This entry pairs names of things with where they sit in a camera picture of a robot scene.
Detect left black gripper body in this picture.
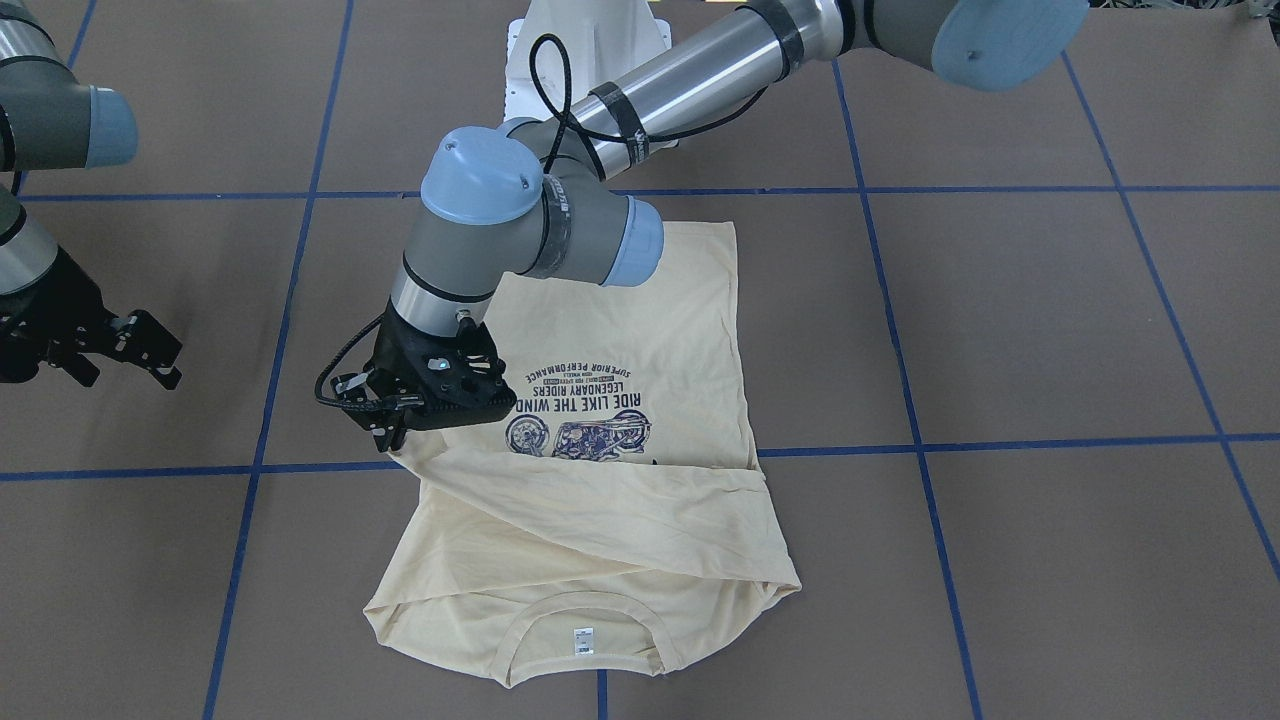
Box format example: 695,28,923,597
365,307,516,430

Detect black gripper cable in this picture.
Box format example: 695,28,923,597
529,35,771,181

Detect cream long sleeve shirt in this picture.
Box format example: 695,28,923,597
364,222,801,688

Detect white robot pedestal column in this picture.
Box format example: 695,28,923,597
499,1,673,135

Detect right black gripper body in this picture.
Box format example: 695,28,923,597
1,249,116,386

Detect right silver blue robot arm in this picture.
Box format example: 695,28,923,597
1,1,182,389

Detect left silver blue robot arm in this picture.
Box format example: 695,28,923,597
314,1,1089,452

